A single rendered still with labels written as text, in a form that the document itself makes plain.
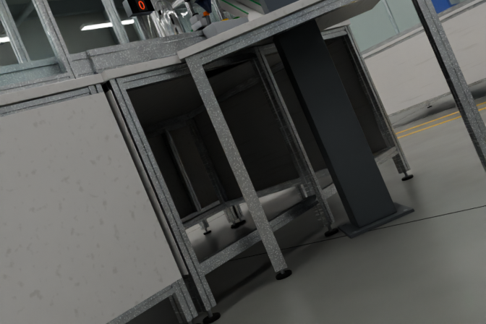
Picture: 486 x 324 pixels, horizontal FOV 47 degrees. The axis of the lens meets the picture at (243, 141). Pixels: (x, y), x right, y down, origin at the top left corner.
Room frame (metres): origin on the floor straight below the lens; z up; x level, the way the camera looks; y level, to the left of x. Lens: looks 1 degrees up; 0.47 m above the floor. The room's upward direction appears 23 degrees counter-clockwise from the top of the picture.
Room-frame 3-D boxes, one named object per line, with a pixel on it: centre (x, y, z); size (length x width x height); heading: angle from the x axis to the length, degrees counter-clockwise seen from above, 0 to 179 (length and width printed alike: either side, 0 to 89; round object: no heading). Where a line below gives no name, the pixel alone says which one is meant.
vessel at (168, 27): (3.45, 0.13, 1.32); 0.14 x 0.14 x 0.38
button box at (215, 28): (2.25, -0.12, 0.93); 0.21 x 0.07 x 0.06; 136
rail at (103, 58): (2.16, 0.06, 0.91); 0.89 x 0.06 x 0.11; 136
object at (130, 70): (2.77, 0.29, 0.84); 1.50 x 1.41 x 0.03; 136
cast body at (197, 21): (2.47, -0.02, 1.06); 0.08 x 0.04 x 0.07; 46
